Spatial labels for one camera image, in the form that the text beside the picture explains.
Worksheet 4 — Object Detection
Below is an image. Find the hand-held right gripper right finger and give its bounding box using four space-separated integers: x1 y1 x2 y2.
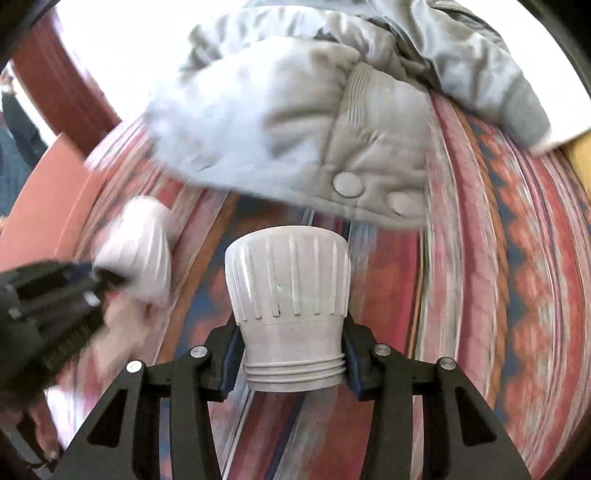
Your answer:
341 316 532 480

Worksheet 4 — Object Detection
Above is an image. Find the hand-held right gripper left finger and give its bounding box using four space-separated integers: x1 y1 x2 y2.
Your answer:
51 318 245 480

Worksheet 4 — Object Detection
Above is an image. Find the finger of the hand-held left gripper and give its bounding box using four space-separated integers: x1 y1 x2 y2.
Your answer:
46 261 127 305

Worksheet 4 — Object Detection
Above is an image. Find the pink cardboard box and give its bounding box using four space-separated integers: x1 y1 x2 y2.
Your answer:
0 131 112 273

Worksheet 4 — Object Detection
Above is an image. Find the white ribbed plastic cap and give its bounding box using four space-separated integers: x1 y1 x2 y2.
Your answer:
225 224 350 393

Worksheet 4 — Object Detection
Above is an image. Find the colourful patterned cloth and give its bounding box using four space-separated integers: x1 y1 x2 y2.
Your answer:
41 92 591 480

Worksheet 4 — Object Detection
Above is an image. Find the grey padded jacket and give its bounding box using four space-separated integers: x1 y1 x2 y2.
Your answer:
143 0 552 229

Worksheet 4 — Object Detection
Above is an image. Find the white sheet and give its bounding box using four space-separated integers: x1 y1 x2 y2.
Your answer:
508 18 587 155

